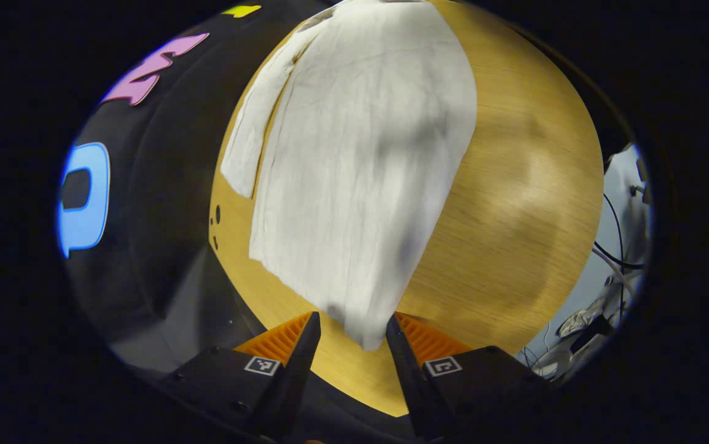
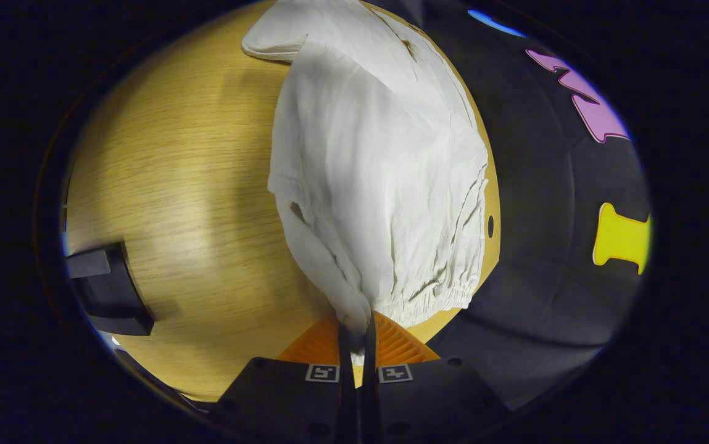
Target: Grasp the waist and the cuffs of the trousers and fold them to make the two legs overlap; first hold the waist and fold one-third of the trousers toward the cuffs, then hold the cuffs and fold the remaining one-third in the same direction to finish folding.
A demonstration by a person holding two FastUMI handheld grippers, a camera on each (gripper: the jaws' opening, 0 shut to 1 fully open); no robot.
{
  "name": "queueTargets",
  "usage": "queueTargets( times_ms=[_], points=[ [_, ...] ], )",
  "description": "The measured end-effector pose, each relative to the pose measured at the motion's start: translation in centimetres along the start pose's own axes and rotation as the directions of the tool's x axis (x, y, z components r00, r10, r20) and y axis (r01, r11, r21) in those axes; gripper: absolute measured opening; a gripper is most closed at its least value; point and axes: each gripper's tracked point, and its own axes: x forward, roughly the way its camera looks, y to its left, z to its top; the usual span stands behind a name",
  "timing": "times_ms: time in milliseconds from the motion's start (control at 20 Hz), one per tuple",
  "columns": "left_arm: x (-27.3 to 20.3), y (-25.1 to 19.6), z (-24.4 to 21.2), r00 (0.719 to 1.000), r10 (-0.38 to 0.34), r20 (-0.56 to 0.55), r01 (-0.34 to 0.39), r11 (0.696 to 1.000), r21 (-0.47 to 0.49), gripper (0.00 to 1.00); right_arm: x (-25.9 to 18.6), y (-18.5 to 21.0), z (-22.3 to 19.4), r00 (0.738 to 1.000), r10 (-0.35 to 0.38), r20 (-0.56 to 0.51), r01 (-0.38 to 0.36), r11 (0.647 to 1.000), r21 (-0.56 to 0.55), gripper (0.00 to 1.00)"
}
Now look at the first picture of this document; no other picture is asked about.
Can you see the black backdrop cloth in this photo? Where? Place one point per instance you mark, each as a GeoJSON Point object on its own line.
{"type": "Point", "coordinates": [163, 185]}

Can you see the grey crumpled wrap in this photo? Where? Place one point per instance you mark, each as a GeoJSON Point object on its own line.
{"type": "Point", "coordinates": [579, 320]}

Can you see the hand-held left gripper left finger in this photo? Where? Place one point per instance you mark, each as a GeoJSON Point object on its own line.
{"type": "Point", "coordinates": [295, 382]}

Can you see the white jeans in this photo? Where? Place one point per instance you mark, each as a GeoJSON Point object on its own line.
{"type": "Point", "coordinates": [360, 154]}

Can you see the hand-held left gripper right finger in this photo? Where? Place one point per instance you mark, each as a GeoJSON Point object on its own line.
{"type": "Point", "coordinates": [413, 382]}

